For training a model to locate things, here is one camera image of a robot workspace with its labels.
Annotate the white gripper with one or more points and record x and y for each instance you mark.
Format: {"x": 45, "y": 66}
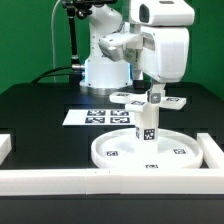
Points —
{"x": 156, "y": 43}

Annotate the white cross-shaped table base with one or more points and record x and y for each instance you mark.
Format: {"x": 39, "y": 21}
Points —
{"x": 139, "y": 103}

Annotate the white round table top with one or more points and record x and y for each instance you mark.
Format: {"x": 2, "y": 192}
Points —
{"x": 122, "y": 149}

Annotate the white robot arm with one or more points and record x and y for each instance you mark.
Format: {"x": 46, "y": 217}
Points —
{"x": 157, "y": 40}

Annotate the white marker sheet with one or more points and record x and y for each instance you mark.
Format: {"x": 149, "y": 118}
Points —
{"x": 87, "y": 117}

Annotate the white obstacle fence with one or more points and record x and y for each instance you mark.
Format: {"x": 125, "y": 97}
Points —
{"x": 208, "y": 180}

